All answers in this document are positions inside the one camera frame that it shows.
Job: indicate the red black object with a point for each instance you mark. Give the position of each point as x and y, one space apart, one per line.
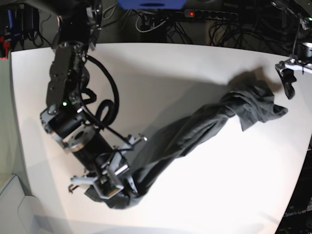
4 48

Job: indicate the blue box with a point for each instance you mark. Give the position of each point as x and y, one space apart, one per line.
151 4

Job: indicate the dark grey t-shirt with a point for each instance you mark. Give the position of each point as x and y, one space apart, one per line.
252 103

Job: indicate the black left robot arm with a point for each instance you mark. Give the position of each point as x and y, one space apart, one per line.
300 58

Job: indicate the black power strip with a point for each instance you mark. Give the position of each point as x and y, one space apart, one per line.
207 14

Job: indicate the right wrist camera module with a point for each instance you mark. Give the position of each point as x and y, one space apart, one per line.
107 189

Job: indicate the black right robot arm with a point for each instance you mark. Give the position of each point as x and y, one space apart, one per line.
67 118

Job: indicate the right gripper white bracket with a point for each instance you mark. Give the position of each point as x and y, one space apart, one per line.
106 165

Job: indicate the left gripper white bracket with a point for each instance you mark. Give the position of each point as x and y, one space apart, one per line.
286 72

